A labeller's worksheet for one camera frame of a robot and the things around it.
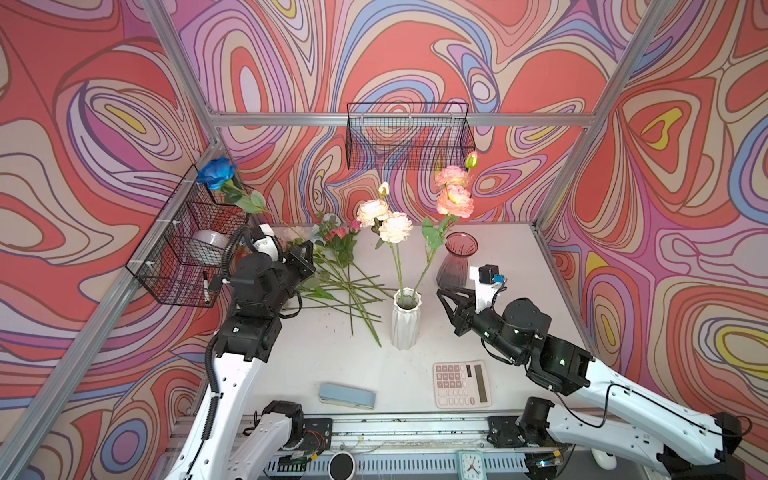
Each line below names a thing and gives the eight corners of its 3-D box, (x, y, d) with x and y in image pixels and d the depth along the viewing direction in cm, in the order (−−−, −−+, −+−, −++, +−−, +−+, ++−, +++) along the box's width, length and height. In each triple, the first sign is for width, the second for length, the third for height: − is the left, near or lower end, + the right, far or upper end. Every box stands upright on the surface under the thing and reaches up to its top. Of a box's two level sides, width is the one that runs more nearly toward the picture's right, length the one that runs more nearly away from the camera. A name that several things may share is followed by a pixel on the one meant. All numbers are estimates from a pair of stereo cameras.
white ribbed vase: (390, 349, 90) (392, 311, 71) (393, 327, 94) (395, 286, 76) (413, 351, 89) (420, 314, 71) (415, 329, 94) (422, 289, 75)
